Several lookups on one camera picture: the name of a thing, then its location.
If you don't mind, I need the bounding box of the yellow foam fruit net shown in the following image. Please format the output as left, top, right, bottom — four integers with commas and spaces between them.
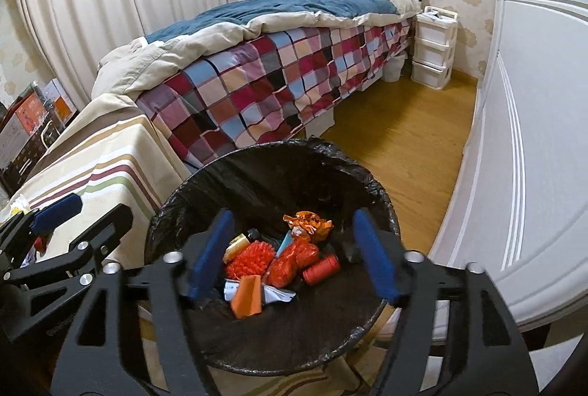
10, 202, 31, 216

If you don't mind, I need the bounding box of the orange plastic bag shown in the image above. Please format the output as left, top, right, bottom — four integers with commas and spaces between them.
283, 211, 334, 244

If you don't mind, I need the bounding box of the red thread spool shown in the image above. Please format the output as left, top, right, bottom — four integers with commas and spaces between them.
302, 255, 341, 285

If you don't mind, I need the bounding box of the yellow thread spool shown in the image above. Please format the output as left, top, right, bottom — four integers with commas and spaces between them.
222, 229, 260, 264

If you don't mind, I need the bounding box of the red foam fruit net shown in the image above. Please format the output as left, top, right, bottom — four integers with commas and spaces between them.
225, 241, 275, 281

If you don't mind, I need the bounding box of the red plastic bag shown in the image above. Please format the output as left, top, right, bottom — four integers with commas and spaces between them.
265, 239, 320, 288

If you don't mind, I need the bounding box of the plaid bed sheet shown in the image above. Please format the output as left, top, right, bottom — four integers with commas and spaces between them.
137, 20, 410, 167

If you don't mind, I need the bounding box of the white plastic drawer unit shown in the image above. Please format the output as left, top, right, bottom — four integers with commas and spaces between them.
412, 6, 458, 90

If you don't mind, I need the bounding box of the teal white toothpaste box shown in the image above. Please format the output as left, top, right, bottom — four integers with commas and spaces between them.
223, 230, 297, 304

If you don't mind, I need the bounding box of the striped table cloth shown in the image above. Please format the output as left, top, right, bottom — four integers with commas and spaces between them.
1, 94, 361, 395

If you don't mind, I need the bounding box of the cardboard boxes stack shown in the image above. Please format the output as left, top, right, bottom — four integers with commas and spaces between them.
1, 79, 79, 196

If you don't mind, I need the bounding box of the white wardrobe door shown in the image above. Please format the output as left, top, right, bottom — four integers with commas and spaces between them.
430, 0, 587, 330

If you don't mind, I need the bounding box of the black lined trash bin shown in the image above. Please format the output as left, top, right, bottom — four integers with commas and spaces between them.
144, 137, 399, 376

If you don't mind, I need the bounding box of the blue beige duvet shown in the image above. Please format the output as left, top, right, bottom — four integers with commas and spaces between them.
92, 0, 420, 100

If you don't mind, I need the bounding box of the small white waste bin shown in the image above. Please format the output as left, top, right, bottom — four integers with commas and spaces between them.
382, 52, 408, 83

